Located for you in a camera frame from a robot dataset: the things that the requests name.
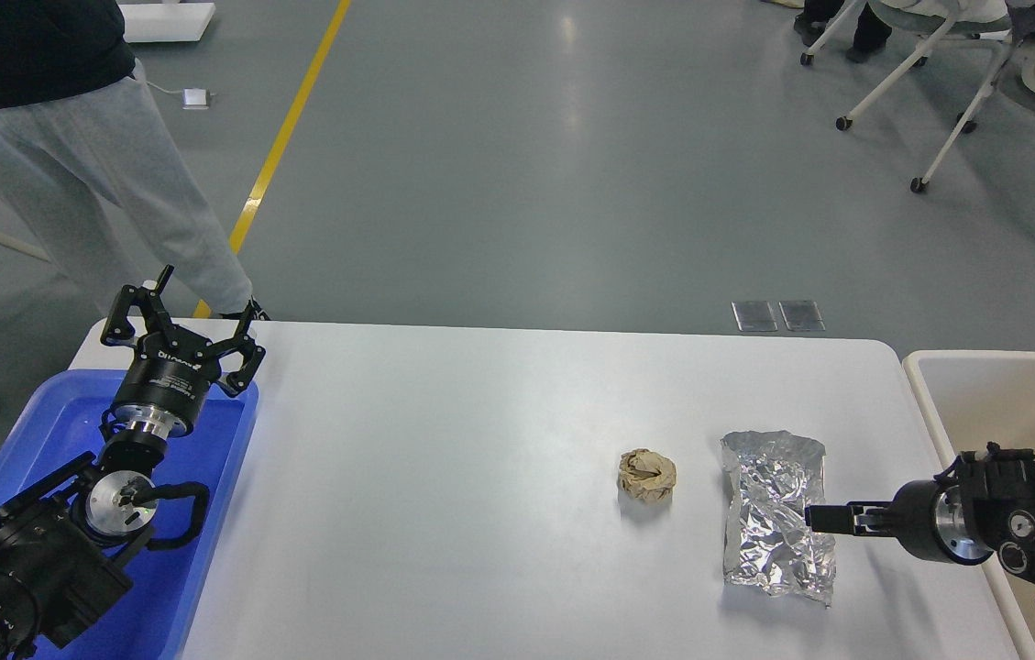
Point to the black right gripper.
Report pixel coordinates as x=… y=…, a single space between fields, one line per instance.
x=925 y=517

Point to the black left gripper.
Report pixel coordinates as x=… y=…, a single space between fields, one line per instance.
x=161 y=385

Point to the silver foil bag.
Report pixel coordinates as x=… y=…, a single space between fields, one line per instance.
x=772 y=478

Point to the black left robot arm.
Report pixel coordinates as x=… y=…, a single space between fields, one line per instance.
x=66 y=540

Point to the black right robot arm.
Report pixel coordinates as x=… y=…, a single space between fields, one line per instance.
x=981 y=506

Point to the right metal floor plate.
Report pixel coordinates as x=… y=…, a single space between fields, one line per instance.
x=802 y=316

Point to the metal floor plate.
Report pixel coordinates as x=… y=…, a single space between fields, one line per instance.
x=802 y=316
x=754 y=317

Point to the crumpled brown paper ball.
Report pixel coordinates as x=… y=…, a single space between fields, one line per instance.
x=646 y=476

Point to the beige plastic bin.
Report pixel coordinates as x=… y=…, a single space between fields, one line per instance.
x=980 y=404

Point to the left metal floor plate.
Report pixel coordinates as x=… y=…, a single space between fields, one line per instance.
x=754 y=317

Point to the white power adapter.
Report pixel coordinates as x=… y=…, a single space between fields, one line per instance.
x=196 y=98

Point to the person in grey trousers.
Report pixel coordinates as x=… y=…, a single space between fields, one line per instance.
x=79 y=127

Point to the white board on floor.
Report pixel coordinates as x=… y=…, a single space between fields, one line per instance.
x=166 y=21

